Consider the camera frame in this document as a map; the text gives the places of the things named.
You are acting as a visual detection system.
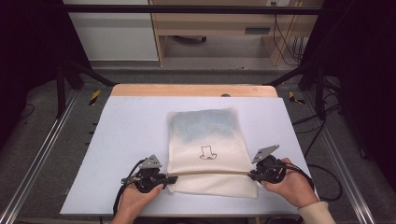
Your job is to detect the light wooden desk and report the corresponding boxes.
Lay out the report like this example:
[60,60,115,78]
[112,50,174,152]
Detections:
[148,0,324,67]

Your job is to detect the aluminium rail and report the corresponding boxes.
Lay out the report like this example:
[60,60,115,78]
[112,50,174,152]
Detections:
[303,92,377,224]
[0,90,79,224]

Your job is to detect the white cabinet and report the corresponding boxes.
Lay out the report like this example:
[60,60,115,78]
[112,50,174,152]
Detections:
[63,0,160,62]

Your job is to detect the light blue table mat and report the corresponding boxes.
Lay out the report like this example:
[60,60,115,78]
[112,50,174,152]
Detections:
[59,95,320,217]

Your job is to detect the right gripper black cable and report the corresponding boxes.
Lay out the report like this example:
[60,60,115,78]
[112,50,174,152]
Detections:
[274,160,316,191]

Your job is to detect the hanging black cables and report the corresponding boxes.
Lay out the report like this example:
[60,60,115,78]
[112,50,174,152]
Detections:
[271,1,305,67]

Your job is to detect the person's right hand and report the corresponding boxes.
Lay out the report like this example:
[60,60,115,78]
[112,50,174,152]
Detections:
[262,157,316,209]

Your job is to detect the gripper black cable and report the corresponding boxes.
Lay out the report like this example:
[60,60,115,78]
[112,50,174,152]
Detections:
[112,158,148,217]
[274,160,316,191]

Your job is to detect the grey desk label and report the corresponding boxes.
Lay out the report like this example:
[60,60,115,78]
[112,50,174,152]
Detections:
[244,26,272,35]

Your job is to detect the thin black floor cable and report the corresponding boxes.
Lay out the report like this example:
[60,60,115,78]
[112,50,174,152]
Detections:
[18,102,35,123]

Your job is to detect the black metal stand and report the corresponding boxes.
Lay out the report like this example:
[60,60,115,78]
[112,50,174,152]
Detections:
[55,57,117,119]
[263,60,329,121]

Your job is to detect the person's left hand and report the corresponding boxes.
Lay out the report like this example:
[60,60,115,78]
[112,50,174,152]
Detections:
[111,183,164,224]

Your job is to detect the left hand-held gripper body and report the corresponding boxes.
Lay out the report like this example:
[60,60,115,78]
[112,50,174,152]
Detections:
[120,154,169,194]

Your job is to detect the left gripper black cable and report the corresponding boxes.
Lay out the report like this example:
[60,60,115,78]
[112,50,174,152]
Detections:
[112,158,148,217]

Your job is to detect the white mesh laundry bag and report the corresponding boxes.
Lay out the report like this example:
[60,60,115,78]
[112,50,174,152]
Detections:
[166,106,260,200]

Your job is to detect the black horizontal frame bar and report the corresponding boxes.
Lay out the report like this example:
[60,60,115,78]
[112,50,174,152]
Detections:
[62,4,323,16]

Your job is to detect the black curtain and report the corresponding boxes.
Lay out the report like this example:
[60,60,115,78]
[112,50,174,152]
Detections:
[0,0,92,150]
[300,0,396,190]

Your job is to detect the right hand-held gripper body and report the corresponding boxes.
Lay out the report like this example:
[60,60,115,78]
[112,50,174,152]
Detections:
[251,144,288,185]

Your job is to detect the wooden table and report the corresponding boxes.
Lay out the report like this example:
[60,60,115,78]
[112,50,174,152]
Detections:
[110,83,279,98]

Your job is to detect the yellow black floor tape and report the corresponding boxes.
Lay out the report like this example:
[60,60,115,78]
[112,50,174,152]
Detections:
[89,89,103,107]
[288,91,306,105]

